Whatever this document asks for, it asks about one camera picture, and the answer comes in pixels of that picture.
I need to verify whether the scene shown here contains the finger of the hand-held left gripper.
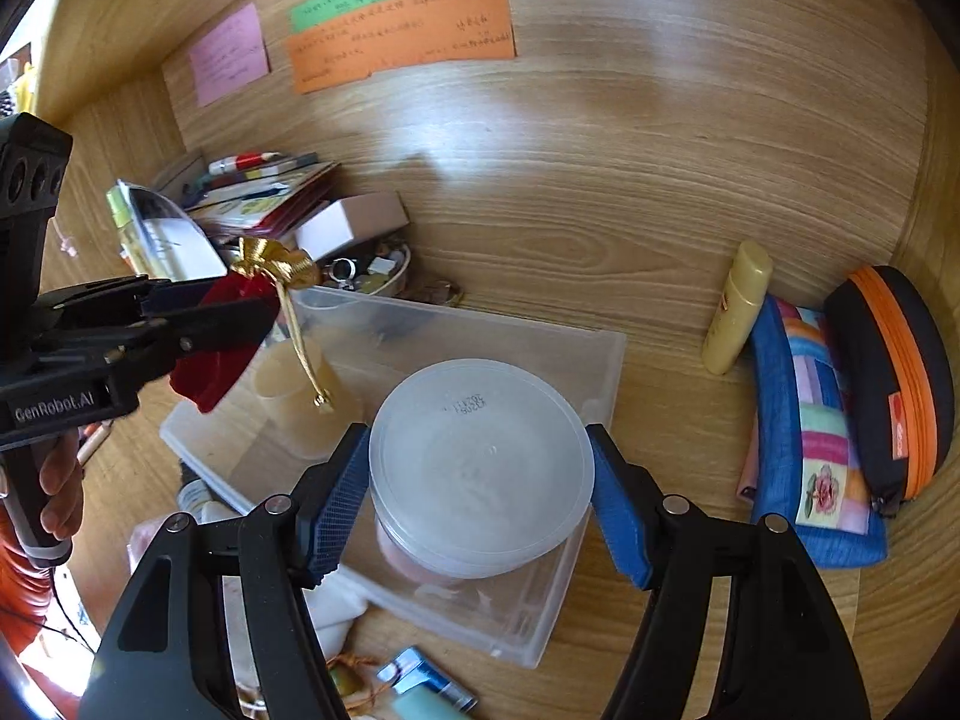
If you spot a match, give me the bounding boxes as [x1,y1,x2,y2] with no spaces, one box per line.
[41,275,226,331]
[30,296,277,406]

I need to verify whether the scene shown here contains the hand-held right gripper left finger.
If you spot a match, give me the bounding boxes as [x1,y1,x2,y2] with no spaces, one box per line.
[79,424,372,720]

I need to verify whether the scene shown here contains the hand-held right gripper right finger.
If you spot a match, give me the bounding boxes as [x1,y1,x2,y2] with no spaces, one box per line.
[585,424,871,720]

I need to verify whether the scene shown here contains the red velvet pouch gold ribbon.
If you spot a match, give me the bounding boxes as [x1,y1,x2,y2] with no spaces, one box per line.
[171,236,338,415]

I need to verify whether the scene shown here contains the round translucent plastic container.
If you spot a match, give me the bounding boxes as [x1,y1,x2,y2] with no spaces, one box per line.
[367,360,597,580]

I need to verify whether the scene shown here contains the green gourd pendant orange cord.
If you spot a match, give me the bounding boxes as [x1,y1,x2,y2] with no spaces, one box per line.
[328,656,385,715]

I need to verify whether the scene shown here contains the clear plastic storage box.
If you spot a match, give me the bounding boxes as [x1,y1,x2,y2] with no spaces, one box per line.
[159,283,628,668]

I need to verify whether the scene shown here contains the person's left hand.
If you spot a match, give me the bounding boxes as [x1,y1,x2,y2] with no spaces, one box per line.
[41,427,86,542]

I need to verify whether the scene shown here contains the beige stick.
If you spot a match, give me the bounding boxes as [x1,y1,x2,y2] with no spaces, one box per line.
[75,420,115,466]

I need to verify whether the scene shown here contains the yellow green bottle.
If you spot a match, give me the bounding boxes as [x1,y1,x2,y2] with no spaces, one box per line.
[105,184,151,275]

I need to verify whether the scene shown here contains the clear bag with white papers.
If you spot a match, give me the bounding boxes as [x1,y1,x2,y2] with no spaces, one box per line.
[112,180,230,282]

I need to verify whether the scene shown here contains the yellow candle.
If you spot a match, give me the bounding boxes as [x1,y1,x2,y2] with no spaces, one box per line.
[251,341,365,458]

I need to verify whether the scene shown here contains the stack of notebooks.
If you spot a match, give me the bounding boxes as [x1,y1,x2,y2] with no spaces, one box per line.
[184,154,342,241]

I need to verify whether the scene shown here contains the small white bottle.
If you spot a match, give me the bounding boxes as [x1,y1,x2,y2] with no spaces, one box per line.
[176,480,248,526]

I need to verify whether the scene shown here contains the round tray of trinkets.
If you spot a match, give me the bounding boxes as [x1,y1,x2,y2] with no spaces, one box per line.
[322,236,413,295]

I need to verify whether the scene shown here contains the small white box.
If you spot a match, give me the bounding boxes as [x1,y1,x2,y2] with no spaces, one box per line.
[295,191,411,263]

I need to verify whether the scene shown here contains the red white pen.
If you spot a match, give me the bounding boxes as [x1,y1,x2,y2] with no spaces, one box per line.
[208,151,282,175]

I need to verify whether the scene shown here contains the blue patchwork pouch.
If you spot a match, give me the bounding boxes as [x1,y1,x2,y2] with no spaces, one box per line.
[736,292,890,569]

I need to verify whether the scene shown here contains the mint green tube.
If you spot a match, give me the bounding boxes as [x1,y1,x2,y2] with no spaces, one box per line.
[390,690,467,720]

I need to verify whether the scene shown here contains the yellow lotion bottle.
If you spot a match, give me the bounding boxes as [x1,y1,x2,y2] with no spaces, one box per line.
[703,241,773,376]

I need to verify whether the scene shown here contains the pink paper note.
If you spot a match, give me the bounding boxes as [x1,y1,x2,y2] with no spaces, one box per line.
[187,3,271,107]

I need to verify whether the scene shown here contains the black orange zip case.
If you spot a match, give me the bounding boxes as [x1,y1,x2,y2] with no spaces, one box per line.
[823,265,956,518]

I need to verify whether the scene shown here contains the orange paper note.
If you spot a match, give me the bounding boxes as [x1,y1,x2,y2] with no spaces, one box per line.
[289,0,518,95]

